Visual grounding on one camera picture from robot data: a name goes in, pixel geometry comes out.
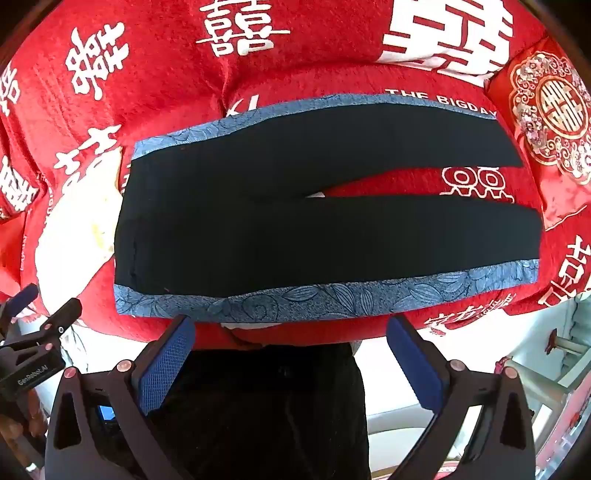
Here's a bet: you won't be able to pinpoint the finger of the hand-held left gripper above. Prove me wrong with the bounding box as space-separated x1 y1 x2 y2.
0 283 40 340
18 298 84 352

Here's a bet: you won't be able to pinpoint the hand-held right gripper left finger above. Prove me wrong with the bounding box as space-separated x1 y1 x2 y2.
44 315 197 480

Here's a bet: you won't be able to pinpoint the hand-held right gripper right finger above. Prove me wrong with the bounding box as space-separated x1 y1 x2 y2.
387 314 539 480

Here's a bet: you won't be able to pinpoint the black pants with blue trim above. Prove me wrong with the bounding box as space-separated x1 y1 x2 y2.
113 93 543 324

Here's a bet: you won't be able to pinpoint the person's left hand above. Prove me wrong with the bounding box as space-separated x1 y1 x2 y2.
0 401 47 468

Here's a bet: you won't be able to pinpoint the person's black clothing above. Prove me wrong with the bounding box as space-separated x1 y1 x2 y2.
148 342 370 480

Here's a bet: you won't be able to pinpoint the metal rack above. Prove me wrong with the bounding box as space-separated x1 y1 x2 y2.
499 295 591 462

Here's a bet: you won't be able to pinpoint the red embroidered pillow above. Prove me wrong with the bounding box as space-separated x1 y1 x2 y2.
485 34 591 224

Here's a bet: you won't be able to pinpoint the red printed blanket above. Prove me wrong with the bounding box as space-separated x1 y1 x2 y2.
0 0 591 352

